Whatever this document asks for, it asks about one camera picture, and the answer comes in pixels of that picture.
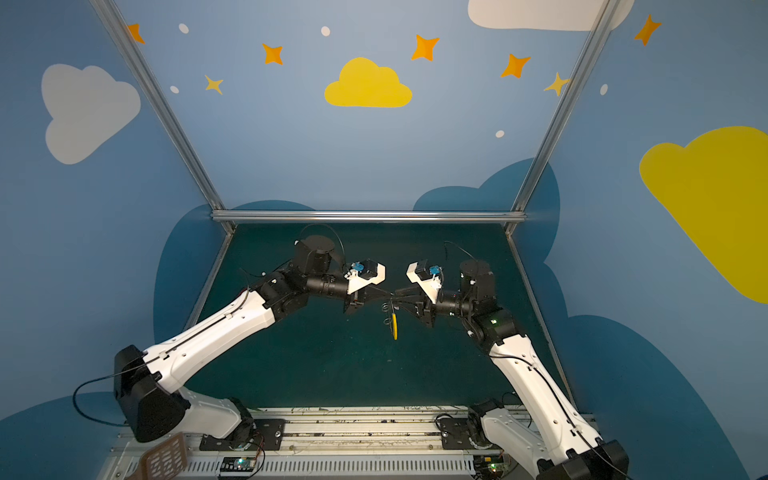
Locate large keyring with yellow grip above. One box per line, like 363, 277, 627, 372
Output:
382, 299, 399, 341

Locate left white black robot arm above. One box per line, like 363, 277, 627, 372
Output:
108, 235, 388, 450

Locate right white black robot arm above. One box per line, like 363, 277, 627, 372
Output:
392, 257, 629, 479

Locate right green circuit board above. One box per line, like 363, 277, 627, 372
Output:
471, 455, 512, 480

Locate green circuit board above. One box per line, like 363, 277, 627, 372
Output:
218, 456, 259, 478
471, 455, 512, 480

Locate left green circuit board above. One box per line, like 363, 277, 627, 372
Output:
218, 456, 259, 478

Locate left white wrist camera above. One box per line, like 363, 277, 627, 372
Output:
344, 259, 386, 294

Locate right floor aluminium rail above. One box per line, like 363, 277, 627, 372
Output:
505, 231, 575, 402

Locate floor aluminium rail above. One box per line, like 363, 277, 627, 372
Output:
184, 233, 234, 330
505, 231, 575, 402

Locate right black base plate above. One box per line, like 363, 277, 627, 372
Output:
435, 415, 498, 450

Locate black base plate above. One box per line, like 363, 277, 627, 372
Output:
435, 415, 498, 450
199, 418, 286, 452

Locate aluminium mounting rail bed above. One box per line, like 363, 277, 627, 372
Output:
100, 403, 533, 479

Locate back aluminium frame bar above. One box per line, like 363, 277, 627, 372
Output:
211, 210, 526, 224

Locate left floor aluminium rail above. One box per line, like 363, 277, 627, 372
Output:
184, 233, 234, 330

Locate white slotted cable duct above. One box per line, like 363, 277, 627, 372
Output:
125, 454, 478, 478

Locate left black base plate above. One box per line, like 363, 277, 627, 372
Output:
199, 418, 286, 452

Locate right aluminium frame post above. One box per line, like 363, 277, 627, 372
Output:
505, 0, 622, 240

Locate aluminium frame post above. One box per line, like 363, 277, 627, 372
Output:
505, 0, 622, 240
90, 0, 225, 213

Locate left aluminium frame post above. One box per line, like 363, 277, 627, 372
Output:
90, 0, 225, 213

